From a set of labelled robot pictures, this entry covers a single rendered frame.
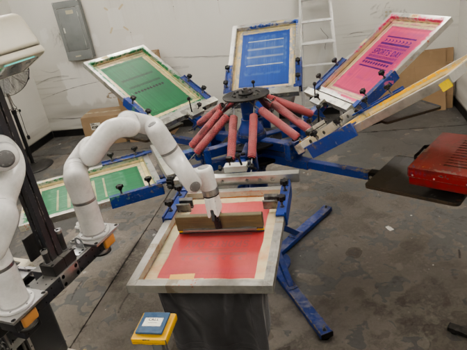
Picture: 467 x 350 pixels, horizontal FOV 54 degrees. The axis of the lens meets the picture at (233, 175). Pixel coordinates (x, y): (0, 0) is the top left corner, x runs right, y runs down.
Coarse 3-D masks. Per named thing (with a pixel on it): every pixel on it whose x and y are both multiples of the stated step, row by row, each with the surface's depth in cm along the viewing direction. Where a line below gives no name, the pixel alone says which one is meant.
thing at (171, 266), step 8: (192, 208) 237; (200, 208) 236; (224, 208) 232; (176, 240) 211; (184, 240) 210; (176, 248) 206; (168, 256) 200; (176, 256) 200; (168, 264) 195; (176, 264) 194; (184, 264) 194; (192, 264) 193; (200, 264) 192; (208, 264) 191; (160, 272) 191; (168, 272) 190; (176, 272) 189; (184, 272) 188; (192, 272) 187; (200, 272) 187
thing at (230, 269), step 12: (240, 204) 233; (252, 204) 231; (264, 216) 219; (252, 240) 202; (252, 252) 194; (216, 264) 190; (228, 264) 189; (240, 264) 188; (252, 264) 186; (204, 276) 184; (216, 276) 182; (228, 276) 181; (240, 276) 180; (252, 276) 179
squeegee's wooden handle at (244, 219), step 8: (176, 216) 212; (184, 216) 210; (192, 216) 209; (200, 216) 208; (224, 216) 206; (232, 216) 205; (240, 216) 204; (248, 216) 203; (256, 216) 202; (184, 224) 212; (192, 224) 211; (200, 224) 210; (208, 224) 209; (224, 224) 208; (232, 224) 207; (240, 224) 206; (248, 224) 205; (256, 224) 204
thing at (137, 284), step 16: (224, 192) 240; (240, 192) 239; (256, 192) 237; (272, 192) 235; (160, 240) 206; (272, 240) 193; (144, 256) 197; (272, 256) 183; (144, 272) 188; (272, 272) 174; (128, 288) 181; (144, 288) 179; (160, 288) 178; (176, 288) 176; (192, 288) 174; (208, 288) 173; (224, 288) 171; (240, 288) 170; (256, 288) 169; (272, 288) 167
